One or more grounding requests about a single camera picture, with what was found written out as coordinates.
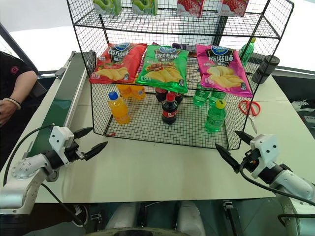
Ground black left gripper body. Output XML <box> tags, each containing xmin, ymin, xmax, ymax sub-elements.
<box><xmin>64</xmin><ymin>139</ymin><xmax>87</xmax><ymax>163</ymax></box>

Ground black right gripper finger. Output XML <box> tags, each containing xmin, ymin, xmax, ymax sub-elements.
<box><xmin>234</xmin><ymin>130</ymin><xmax>254</xmax><ymax>147</ymax></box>
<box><xmin>215</xmin><ymin>143</ymin><xmax>241</xmax><ymax>173</ymax></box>

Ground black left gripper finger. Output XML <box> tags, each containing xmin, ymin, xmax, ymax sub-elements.
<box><xmin>73</xmin><ymin>127</ymin><xmax>94</xmax><ymax>139</ymax></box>
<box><xmin>83</xmin><ymin>141</ymin><xmax>109</xmax><ymax>161</ymax></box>

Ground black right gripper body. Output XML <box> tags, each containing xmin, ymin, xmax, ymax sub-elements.
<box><xmin>242</xmin><ymin>149</ymin><xmax>259</xmax><ymax>173</ymax></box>

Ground green conveyor belt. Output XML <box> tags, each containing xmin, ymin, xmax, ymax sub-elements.
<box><xmin>22</xmin><ymin>50</ymin><xmax>97</xmax><ymax>159</ymax></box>

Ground person's bare hand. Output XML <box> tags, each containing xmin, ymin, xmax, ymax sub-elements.
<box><xmin>0</xmin><ymin>98</ymin><xmax>21</xmax><ymax>127</ymax></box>

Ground green soda bottle yellow cap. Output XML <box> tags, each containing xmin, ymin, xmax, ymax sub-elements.
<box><xmin>204</xmin><ymin>99</ymin><xmax>227</xmax><ymax>134</ymax></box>

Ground orange soda bottle blue cap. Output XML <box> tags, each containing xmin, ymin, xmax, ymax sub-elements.
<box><xmin>107</xmin><ymin>91</ymin><xmax>131</xmax><ymax>126</ymax></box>

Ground black sneaker white sole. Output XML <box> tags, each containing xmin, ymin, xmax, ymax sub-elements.
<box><xmin>72</xmin><ymin>204</ymin><xmax>90</xmax><ymax>227</ymax></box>

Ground magenta potato chips bag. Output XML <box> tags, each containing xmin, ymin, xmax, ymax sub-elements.
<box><xmin>195</xmin><ymin>44</ymin><xmax>254</xmax><ymax>99</ymax></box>

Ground black cylindrical container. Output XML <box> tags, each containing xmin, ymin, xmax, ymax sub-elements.
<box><xmin>251</xmin><ymin>55</ymin><xmax>281</xmax><ymax>85</ymax></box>

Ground cola bottle red cap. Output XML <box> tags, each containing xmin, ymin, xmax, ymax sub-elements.
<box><xmin>161</xmin><ymin>92</ymin><xmax>179</xmax><ymax>126</ymax></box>

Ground red potato chips bag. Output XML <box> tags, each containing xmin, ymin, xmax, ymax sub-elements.
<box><xmin>89</xmin><ymin>43</ymin><xmax>148</xmax><ymax>85</ymax></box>

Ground person's black shirt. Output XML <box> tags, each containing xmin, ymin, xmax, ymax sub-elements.
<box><xmin>0</xmin><ymin>51</ymin><xmax>39</xmax><ymax>101</ymax></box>

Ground green potato chips bag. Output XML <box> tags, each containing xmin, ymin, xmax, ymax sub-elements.
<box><xmin>134</xmin><ymin>45</ymin><xmax>190</xmax><ymax>94</ymax></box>

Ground purple snack pack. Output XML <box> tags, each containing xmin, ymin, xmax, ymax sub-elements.
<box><xmin>171</xmin><ymin>42</ymin><xmax>197</xmax><ymax>58</ymax></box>

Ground green apple drink carton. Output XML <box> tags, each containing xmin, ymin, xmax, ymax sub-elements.
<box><xmin>131</xmin><ymin>0</ymin><xmax>159</xmax><ymax>17</ymax></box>
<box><xmin>93</xmin><ymin>0</ymin><xmax>123</xmax><ymax>16</ymax></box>

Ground strawberry drink carton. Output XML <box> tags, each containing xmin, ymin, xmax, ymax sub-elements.
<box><xmin>220</xmin><ymin>0</ymin><xmax>250</xmax><ymax>18</ymax></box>
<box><xmin>177</xmin><ymin>0</ymin><xmax>206</xmax><ymax>18</ymax></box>

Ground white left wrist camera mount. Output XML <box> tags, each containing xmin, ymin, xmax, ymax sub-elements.
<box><xmin>48</xmin><ymin>125</ymin><xmax>75</xmax><ymax>165</ymax></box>

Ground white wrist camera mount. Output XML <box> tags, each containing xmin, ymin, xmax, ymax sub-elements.
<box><xmin>48</xmin><ymin>125</ymin><xmax>75</xmax><ymax>165</ymax></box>
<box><xmin>249</xmin><ymin>133</ymin><xmax>279</xmax><ymax>179</ymax></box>

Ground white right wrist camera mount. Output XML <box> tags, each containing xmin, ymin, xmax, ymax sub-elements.
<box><xmin>249</xmin><ymin>133</ymin><xmax>279</xmax><ymax>179</ymax></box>

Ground red handled scissors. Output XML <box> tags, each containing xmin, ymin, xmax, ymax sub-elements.
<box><xmin>238</xmin><ymin>99</ymin><xmax>262</xmax><ymax>135</ymax></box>

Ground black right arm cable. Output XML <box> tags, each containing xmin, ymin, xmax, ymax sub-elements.
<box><xmin>239</xmin><ymin>157</ymin><xmax>315</xmax><ymax>206</ymax></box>

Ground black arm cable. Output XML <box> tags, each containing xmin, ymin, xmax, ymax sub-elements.
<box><xmin>239</xmin><ymin>157</ymin><xmax>315</xmax><ymax>206</ymax></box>
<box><xmin>2</xmin><ymin>124</ymin><xmax>55</xmax><ymax>187</ymax></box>

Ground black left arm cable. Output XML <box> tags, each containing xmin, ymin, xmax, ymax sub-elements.
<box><xmin>2</xmin><ymin>124</ymin><xmax>55</xmax><ymax>187</ymax></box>

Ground black cable under table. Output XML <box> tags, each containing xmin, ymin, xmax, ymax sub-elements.
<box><xmin>40</xmin><ymin>182</ymin><xmax>86</xmax><ymax>227</ymax></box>

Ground black wire mesh rack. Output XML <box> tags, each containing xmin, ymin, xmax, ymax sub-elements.
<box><xmin>65</xmin><ymin>0</ymin><xmax>295</xmax><ymax>151</ymax></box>

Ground white bead bracelet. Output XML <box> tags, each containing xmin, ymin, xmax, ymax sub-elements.
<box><xmin>2</xmin><ymin>97</ymin><xmax>22</xmax><ymax>110</ymax></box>

